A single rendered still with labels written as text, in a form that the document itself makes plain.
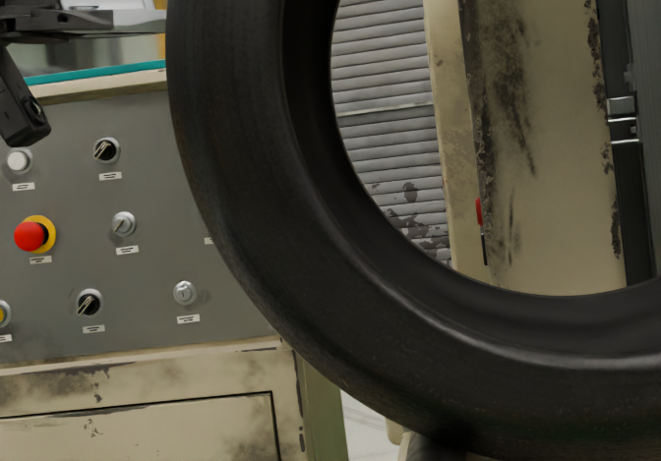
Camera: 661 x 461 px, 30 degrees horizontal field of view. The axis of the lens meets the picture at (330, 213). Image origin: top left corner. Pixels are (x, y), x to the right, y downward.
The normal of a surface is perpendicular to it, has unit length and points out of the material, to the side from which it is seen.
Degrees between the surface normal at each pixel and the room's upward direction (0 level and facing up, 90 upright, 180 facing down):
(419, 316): 98
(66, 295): 90
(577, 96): 90
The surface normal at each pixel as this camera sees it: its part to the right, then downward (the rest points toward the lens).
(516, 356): -0.15, 0.25
